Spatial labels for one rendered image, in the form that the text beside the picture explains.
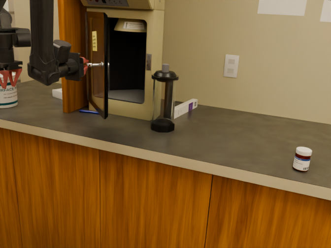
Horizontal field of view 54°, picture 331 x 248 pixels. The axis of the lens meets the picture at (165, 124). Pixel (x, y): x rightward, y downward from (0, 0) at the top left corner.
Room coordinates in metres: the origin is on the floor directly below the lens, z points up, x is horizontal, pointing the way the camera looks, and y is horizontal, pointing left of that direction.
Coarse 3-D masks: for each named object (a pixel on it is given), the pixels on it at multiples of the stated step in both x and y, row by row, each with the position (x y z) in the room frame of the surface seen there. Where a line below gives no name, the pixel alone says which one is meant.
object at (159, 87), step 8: (160, 80) 1.23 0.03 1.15; (176, 80) 1.25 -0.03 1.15; (160, 88) 1.24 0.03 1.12; (168, 88) 1.24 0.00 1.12; (160, 96) 1.24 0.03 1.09; (168, 96) 1.24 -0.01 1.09; (152, 104) 1.27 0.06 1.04; (160, 104) 1.24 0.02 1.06; (168, 104) 1.24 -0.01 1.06; (152, 112) 1.27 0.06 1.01; (160, 112) 1.24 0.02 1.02; (168, 112) 1.24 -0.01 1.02; (152, 120) 1.26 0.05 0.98; (160, 120) 1.24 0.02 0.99; (168, 120) 1.24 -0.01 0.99
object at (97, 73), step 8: (88, 16) 1.43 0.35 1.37; (96, 16) 1.30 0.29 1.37; (104, 16) 1.20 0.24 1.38; (88, 24) 1.43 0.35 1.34; (96, 24) 1.30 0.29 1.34; (104, 24) 1.20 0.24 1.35; (88, 32) 1.44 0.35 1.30; (104, 32) 1.20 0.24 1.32; (88, 40) 1.44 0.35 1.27; (104, 40) 1.20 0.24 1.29; (88, 48) 1.44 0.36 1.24; (104, 48) 1.20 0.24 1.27; (88, 56) 1.45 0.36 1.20; (96, 56) 1.31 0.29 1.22; (104, 56) 1.20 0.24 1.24; (104, 64) 1.20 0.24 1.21; (88, 72) 1.45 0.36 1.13; (96, 72) 1.31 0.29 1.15; (104, 72) 1.20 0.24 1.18; (96, 80) 1.32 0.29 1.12; (104, 80) 1.20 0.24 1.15; (96, 88) 1.32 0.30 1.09; (104, 88) 1.20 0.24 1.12; (96, 96) 1.32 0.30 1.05; (104, 96) 1.20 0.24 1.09; (96, 104) 1.32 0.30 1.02; (104, 104) 1.20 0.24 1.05; (104, 112) 1.20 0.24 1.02
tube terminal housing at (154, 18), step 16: (160, 0) 1.43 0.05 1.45; (112, 16) 1.44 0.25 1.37; (128, 16) 1.42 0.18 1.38; (144, 16) 1.39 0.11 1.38; (160, 16) 1.44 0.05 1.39; (160, 32) 1.45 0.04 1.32; (160, 48) 1.46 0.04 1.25; (160, 64) 1.46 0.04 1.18; (112, 112) 1.44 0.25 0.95; (128, 112) 1.41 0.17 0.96; (144, 112) 1.39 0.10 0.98
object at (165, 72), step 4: (164, 64) 1.27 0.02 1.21; (168, 64) 1.28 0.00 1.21; (164, 68) 1.27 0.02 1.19; (168, 68) 1.28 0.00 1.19; (156, 72) 1.27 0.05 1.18; (160, 72) 1.26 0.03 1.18; (164, 72) 1.26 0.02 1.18; (168, 72) 1.27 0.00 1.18; (172, 72) 1.27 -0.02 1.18; (160, 76) 1.24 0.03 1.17; (164, 76) 1.24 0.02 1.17; (168, 76) 1.24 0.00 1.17; (172, 76) 1.25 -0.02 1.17
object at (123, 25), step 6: (120, 18) 1.48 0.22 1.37; (120, 24) 1.46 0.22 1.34; (126, 24) 1.45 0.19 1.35; (132, 24) 1.44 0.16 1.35; (138, 24) 1.45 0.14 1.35; (144, 24) 1.47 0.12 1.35; (114, 30) 1.49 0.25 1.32; (120, 30) 1.45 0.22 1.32; (126, 30) 1.44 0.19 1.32; (132, 30) 1.43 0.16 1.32; (138, 30) 1.44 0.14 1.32; (144, 30) 1.45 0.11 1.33
